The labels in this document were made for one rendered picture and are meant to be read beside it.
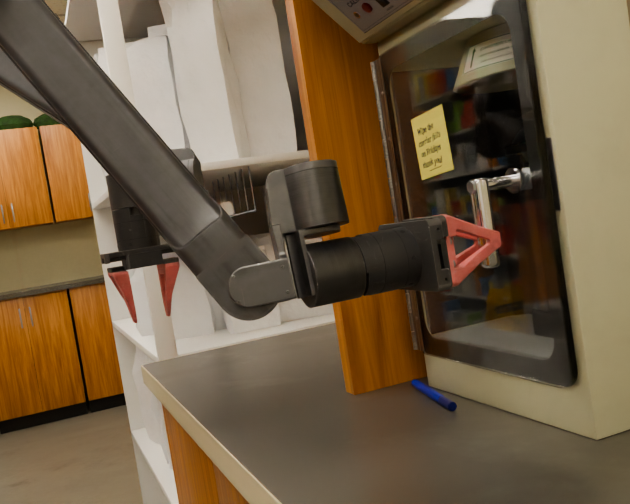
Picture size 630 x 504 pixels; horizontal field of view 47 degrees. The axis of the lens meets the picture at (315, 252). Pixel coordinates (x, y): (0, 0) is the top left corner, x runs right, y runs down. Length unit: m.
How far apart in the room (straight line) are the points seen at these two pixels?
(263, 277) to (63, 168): 5.23
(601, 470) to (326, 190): 0.34
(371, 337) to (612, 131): 0.45
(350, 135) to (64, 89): 0.47
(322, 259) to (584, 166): 0.28
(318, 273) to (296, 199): 0.07
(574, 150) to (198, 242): 0.37
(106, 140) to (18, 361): 4.99
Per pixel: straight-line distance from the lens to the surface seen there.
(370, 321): 1.03
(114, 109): 0.66
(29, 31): 0.70
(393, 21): 0.92
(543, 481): 0.68
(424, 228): 0.65
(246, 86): 2.08
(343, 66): 1.04
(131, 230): 1.00
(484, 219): 0.73
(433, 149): 0.88
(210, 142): 1.93
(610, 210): 0.76
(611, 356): 0.77
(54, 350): 5.61
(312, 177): 0.64
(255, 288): 0.61
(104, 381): 5.66
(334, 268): 0.63
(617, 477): 0.69
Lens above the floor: 1.20
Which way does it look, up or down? 3 degrees down
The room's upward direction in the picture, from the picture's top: 9 degrees counter-clockwise
